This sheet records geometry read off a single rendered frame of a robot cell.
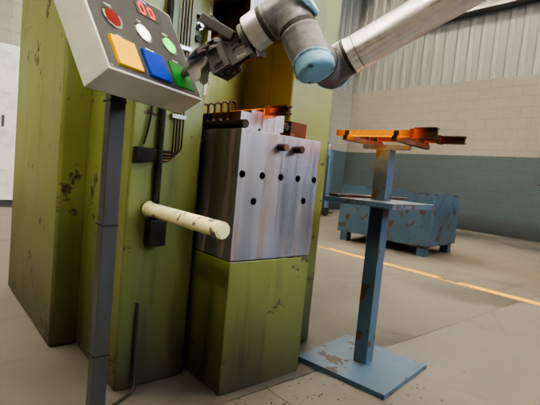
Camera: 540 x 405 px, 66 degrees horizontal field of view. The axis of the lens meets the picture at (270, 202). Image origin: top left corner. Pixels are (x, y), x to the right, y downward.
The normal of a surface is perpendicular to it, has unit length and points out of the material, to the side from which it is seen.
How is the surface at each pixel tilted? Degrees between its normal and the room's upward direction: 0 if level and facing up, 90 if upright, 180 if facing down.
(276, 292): 90
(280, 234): 90
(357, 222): 90
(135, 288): 90
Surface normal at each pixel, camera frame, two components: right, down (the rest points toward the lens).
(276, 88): -0.76, -0.03
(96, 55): -0.42, 0.03
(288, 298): 0.65, 0.11
